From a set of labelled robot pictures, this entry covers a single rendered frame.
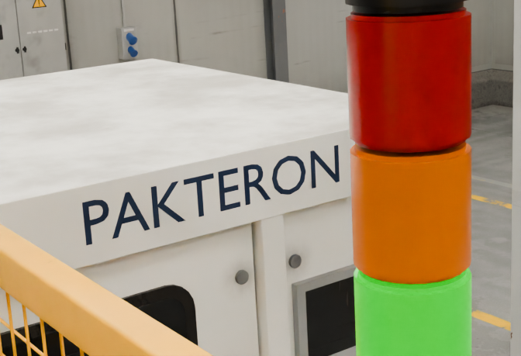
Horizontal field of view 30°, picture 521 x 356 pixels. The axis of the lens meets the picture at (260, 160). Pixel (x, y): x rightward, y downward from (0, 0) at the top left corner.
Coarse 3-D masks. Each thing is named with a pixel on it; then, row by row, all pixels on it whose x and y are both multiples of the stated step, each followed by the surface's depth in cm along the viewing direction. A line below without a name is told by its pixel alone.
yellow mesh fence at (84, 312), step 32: (0, 224) 90; (0, 256) 83; (32, 256) 81; (32, 288) 78; (64, 288) 73; (96, 288) 73; (0, 320) 93; (64, 320) 73; (96, 320) 68; (128, 320) 67; (0, 352) 94; (96, 352) 69; (128, 352) 64; (160, 352) 61; (192, 352) 61
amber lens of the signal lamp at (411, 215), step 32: (352, 160) 40; (384, 160) 39; (416, 160) 38; (448, 160) 38; (352, 192) 40; (384, 192) 39; (416, 192) 38; (448, 192) 39; (352, 224) 41; (384, 224) 39; (416, 224) 39; (448, 224) 39; (384, 256) 39; (416, 256) 39; (448, 256) 39
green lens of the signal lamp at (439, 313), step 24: (360, 288) 41; (384, 288) 40; (408, 288) 40; (432, 288) 40; (456, 288) 40; (360, 312) 41; (384, 312) 40; (408, 312) 40; (432, 312) 40; (456, 312) 40; (360, 336) 42; (384, 336) 40; (408, 336) 40; (432, 336) 40; (456, 336) 40
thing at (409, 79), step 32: (352, 32) 38; (384, 32) 37; (416, 32) 37; (448, 32) 37; (352, 64) 39; (384, 64) 37; (416, 64) 37; (448, 64) 37; (352, 96) 39; (384, 96) 38; (416, 96) 37; (448, 96) 38; (352, 128) 40; (384, 128) 38; (416, 128) 38; (448, 128) 38
